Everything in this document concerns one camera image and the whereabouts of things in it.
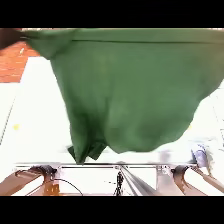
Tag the green T-shirt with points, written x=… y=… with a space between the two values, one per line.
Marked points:
x=133 y=93

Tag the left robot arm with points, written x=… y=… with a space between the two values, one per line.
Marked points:
x=20 y=181

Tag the silver frame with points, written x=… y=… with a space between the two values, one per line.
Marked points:
x=140 y=185

